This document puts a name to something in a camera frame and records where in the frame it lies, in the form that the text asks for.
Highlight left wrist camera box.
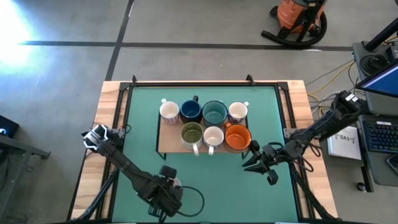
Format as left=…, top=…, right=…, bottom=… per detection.
left=159, top=165, right=178, bottom=180

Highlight white cable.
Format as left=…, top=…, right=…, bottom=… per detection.
left=306, top=88, right=343, bottom=110

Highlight dark navy mug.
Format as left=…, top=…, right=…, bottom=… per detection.
left=179, top=95, right=203, bottom=124

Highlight white mug blue flowers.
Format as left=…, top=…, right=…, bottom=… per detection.
left=202, top=125, right=225, bottom=156

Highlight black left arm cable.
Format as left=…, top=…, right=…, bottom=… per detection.
left=177, top=185, right=205, bottom=218

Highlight grey metal stand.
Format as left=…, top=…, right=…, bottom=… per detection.
left=0, top=134, right=52, bottom=218

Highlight wooden shelf black metal legs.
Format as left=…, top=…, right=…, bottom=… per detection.
left=156, top=108, right=251, bottom=161

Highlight black phone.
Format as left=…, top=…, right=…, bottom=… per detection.
left=386, top=153, right=398, bottom=175

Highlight white mug dark blue pattern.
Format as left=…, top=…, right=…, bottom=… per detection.
left=228, top=101, right=251, bottom=124

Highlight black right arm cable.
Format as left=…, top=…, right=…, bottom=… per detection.
left=294, top=141, right=323, bottom=174

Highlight yellow cable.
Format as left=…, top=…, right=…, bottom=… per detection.
left=307, top=60, right=356, bottom=96

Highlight black vacuum hose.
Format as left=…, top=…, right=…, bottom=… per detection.
left=261, top=11, right=328, bottom=49

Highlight laptop with blue screen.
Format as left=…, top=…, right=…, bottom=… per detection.
left=356, top=58, right=398, bottom=99

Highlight grey equipment cart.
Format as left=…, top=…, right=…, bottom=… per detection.
left=352, top=40, right=398, bottom=187

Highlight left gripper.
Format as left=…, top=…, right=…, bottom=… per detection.
left=146, top=175, right=185, bottom=223

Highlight black cart caster leg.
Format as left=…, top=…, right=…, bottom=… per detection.
left=356, top=166, right=376, bottom=193

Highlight green table mat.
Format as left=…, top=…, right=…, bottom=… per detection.
left=111, top=85, right=299, bottom=223

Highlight coiled black cable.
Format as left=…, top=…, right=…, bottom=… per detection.
left=359, top=53, right=390, bottom=76

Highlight black metal table frame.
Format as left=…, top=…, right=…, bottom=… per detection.
left=67, top=74, right=340, bottom=224

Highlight black pole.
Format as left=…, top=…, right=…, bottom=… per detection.
left=364, top=18, right=398, bottom=53

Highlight orange shop vacuum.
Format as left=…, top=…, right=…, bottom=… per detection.
left=276, top=0, right=326, bottom=34

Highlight orange enamel mug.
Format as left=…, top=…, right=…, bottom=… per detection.
left=223, top=121, right=252, bottom=154

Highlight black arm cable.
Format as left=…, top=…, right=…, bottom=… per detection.
left=294, top=141, right=323, bottom=174
left=177, top=185, right=205, bottom=218

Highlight black keyboard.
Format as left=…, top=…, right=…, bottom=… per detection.
left=361, top=119, right=398, bottom=154

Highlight cream mug green inside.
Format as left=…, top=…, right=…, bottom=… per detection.
left=180, top=121, right=205, bottom=157

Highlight teal enamel mug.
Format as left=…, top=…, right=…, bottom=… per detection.
left=201, top=100, right=229, bottom=128

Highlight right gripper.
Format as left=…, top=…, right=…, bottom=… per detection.
left=242, top=140, right=289, bottom=187

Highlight black device blue light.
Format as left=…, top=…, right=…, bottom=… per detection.
left=0, top=114, right=21, bottom=139

